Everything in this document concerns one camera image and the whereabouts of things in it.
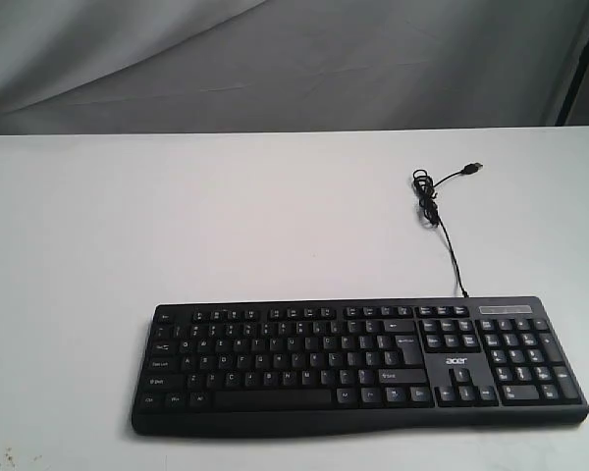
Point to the black stand pole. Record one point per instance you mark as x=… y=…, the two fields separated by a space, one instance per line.
x=575 y=84

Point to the grey backdrop cloth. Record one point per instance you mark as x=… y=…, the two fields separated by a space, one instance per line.
x=73 y=67

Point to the black acer keyboard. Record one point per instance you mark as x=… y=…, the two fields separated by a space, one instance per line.
x=300 y=368

